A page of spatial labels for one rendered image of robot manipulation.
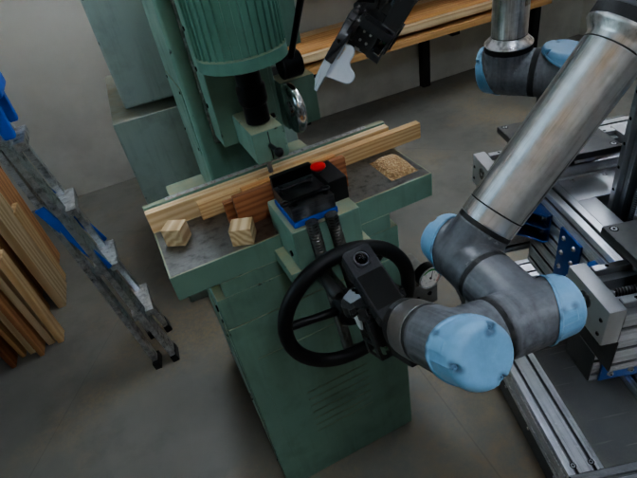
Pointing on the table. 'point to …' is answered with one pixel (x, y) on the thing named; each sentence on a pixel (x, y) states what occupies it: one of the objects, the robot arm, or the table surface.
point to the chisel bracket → (260, 137)
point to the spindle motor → (234, 35)
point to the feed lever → (288, 66)
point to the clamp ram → (290, 174)
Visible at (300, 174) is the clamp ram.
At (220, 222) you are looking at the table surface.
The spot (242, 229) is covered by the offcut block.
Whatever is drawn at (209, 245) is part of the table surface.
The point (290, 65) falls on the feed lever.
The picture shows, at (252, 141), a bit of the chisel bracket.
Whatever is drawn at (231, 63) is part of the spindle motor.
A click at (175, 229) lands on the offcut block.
